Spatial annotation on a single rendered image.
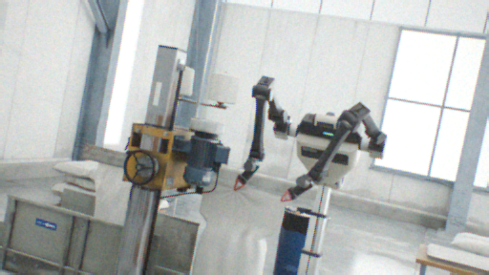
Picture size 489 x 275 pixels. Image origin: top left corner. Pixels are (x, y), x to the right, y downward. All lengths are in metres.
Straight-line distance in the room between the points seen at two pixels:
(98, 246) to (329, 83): 8.41
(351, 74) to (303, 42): 1.17
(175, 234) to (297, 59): 8.10
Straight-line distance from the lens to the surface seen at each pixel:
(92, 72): 9.28
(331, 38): 11.49
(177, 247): 3.85
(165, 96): 2.98
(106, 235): 3.47
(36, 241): 3.75
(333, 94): 11.33
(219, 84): 3.08
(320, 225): 3.75
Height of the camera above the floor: 1.53
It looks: 3 degrees down
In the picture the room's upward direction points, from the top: 11 degrees clockwise
